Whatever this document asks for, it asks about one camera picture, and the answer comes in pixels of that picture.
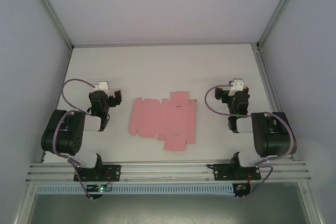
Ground white slotted cable duct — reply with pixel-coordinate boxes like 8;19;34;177
36;184;235;195

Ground pink paper box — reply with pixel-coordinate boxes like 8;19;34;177
128;91;197;153

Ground aluminium frame post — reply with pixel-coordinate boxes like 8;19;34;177
25;0;74;49
257;0;303;49

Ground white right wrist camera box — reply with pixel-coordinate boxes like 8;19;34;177
228;78;245;96

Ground aluminium mounting rail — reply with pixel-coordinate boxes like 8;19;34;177
25;161;312;183

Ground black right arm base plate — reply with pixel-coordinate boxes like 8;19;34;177
207;163;262;182

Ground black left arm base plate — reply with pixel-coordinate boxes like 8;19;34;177
73;164;122;183

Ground circuit board with green light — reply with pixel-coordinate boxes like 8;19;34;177
87;185;112;193

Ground aluminium table side rail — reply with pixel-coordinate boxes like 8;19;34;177
251;43;295;161
39;47;73;164

